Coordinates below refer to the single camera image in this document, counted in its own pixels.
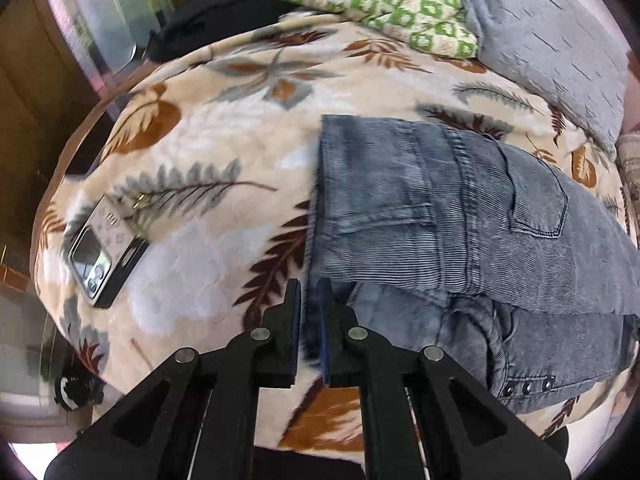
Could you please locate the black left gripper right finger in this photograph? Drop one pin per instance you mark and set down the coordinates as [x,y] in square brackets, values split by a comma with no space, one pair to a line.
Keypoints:
[423,416]

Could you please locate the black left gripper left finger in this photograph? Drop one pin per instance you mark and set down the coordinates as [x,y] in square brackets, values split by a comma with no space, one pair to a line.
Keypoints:
[194,417]

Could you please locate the grey-blue denim pants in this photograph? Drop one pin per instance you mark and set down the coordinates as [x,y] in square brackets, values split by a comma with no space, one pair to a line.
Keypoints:
[440,236]

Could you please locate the smartphone with patterned case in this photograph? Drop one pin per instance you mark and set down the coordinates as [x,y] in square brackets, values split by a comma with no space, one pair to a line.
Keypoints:
[101,247]

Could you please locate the cream leaf-print fleece blanket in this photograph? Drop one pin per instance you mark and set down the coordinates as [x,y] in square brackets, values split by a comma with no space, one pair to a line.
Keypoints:
[214,155]

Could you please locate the beige brown striped cushion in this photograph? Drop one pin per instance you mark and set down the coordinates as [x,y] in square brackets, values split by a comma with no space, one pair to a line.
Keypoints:
[628,153]

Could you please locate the black cloth on bed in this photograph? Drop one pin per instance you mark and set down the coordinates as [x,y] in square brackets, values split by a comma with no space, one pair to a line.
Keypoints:
[202,22]

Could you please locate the grey quilted pillow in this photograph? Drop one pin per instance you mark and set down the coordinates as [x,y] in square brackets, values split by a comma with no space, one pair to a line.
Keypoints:
[558,50]

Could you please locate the wooden framed window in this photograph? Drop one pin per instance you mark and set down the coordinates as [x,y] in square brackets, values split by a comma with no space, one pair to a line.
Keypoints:
[108,37]

